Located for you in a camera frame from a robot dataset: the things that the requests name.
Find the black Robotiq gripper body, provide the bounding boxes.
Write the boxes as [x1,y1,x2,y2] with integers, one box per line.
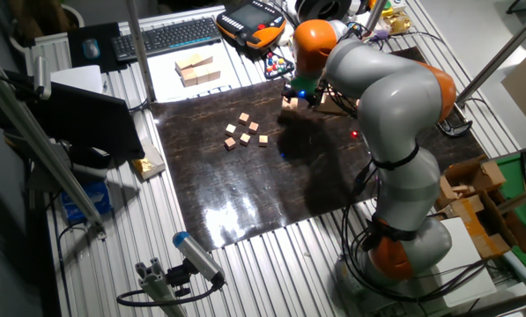
[283,85,324,110]

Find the wooden blocks on paper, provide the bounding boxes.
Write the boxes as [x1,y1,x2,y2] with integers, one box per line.
[146,43,241,105]

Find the black triangle rack coloured balls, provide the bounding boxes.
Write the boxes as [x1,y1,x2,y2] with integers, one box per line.
[263,51,296,81]

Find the white egg-shaped object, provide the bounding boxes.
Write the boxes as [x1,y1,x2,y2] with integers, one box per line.
[276,26,294,48]

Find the black filament spool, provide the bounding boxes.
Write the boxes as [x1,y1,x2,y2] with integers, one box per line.
[295,0,354,22]

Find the orange black teach pendant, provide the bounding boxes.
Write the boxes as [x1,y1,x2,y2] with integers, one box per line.
[215,0,287,50]

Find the dark marbled table mat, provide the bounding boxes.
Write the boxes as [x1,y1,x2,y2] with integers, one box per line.
[150,46,488,252]

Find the black plug blue light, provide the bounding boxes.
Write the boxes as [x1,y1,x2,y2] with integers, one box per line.
[353,166,370,191]

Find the gold shiny objects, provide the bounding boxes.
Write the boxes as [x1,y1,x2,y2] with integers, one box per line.
[383,11,412,35]

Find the black computer keyboard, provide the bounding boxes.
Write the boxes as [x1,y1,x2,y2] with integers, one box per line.
[110,16,223,63]

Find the small box gold foil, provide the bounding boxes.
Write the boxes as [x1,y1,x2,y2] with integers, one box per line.
[131,138,167,181]

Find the small cardboard box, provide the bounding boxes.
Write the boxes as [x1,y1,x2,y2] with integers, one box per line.
[471,158,507,191]

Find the black monitor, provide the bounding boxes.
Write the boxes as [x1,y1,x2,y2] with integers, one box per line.
[24,81,146,162]

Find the grey computer mouse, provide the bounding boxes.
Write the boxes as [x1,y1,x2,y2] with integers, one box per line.
[82,38,101,61]

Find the white flat box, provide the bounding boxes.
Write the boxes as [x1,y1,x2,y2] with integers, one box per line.
[49,64,104,95]

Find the brown cardboard box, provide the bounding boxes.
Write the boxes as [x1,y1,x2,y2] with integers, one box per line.
[433,153,526,261]

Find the black mouse pad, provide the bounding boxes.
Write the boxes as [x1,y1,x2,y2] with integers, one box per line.
[66,21,130,75]

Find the blue tissue pack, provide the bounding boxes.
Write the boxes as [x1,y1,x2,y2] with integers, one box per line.
[59,180,113,224]

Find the green mini pool table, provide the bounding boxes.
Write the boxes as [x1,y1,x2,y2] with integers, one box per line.
[493,149,526,281]

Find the short aluminium profile piece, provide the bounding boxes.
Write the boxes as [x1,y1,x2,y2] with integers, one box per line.
[134,257,189,317]

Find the white board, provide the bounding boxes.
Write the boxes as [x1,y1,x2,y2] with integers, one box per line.
[429,216,498,308]

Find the long aluminium profile bar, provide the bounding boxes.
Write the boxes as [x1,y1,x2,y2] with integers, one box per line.
[0,61,107,241]

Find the white rimmed plant pot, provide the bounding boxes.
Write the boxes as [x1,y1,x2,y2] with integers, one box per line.
[7,3,86,56]

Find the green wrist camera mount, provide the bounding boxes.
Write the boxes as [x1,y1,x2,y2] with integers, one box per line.
[290,73,322,94]

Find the silver aluminium post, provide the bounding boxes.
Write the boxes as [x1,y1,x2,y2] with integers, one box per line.
[125,0,157,103]
[365,0,388,33]

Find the grey camera blue tip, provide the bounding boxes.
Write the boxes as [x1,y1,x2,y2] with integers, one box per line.
[172,231,226,287]

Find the black camera clamp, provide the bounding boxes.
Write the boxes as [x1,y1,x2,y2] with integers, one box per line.
[165,259,197,299]

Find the slanted silver frame bar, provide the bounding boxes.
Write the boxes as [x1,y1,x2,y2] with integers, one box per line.
[495,180,526,216]
[456,4,526,107]

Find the black camera cable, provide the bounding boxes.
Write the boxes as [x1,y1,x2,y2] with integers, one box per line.
[115,276,226,308]

